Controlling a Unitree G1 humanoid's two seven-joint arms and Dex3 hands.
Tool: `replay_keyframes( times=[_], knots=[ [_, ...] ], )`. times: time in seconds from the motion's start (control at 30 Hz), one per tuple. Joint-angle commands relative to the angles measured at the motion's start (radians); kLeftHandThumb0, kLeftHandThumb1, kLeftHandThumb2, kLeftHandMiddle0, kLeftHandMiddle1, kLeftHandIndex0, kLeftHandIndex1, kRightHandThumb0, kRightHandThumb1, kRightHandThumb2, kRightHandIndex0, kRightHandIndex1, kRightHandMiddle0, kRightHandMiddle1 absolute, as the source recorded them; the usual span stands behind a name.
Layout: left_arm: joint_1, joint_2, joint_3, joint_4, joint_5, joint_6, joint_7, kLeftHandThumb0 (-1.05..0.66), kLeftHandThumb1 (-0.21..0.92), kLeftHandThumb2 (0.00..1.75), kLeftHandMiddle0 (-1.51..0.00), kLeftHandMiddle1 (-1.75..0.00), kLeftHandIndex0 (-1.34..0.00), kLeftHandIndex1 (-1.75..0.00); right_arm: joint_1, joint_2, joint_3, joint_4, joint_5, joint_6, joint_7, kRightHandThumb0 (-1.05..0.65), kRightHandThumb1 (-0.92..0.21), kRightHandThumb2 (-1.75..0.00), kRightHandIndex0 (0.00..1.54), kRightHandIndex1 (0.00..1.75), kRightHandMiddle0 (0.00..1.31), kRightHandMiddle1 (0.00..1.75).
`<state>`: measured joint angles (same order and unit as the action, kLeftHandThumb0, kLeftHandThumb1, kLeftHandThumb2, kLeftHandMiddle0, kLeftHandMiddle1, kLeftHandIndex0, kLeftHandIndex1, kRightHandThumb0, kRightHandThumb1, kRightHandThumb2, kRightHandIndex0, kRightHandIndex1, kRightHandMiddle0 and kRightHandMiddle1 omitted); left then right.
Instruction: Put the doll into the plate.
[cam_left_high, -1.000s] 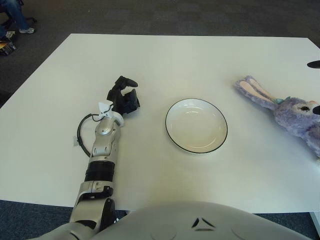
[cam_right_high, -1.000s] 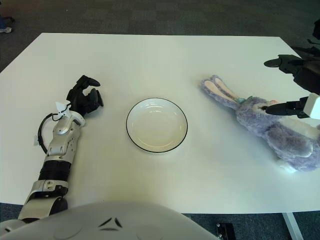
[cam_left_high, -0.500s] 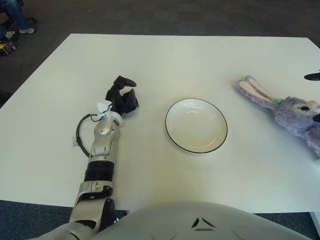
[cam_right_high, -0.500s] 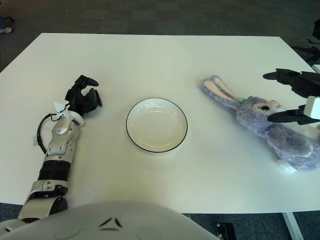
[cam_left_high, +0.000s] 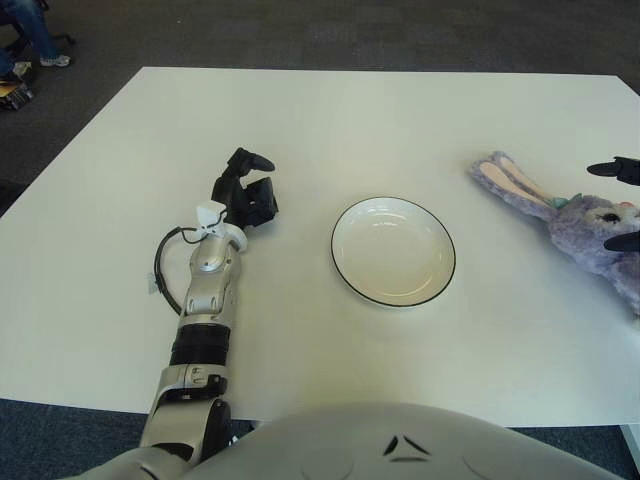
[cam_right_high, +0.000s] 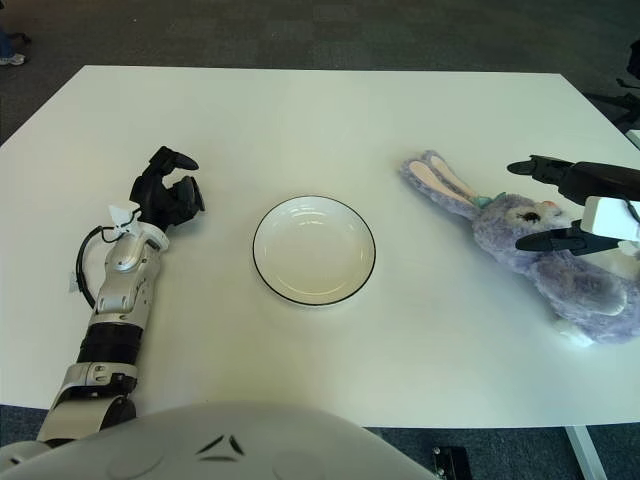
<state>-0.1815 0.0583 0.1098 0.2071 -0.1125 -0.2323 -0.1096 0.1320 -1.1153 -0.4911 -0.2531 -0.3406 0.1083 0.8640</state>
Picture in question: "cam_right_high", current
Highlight grey robot torso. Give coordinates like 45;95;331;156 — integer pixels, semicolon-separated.
0;401;436;480

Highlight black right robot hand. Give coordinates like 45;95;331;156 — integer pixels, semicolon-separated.
507;154;640;255

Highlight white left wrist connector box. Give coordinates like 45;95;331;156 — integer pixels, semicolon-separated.
107;202;144;236

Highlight white table leg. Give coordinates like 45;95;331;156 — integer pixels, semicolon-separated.
564;426;609;480

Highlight white plate with black rim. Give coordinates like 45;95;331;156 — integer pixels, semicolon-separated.
251;194;377;307

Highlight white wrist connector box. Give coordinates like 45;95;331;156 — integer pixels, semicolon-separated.
107;202;144;236
582;196;640;242

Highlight white right wrist connector box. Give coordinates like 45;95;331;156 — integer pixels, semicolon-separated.
582;196;640;242

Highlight purple plush bunny doll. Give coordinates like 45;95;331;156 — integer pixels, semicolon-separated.
398;149;640;347

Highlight black device on floor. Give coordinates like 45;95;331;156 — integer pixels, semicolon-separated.
432;444;471;480

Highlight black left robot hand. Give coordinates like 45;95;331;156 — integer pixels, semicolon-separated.
128;145;206;232

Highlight black tripod stand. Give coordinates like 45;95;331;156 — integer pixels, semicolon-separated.
584;77;640;126

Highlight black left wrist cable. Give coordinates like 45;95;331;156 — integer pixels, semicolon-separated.
75;225;119;307

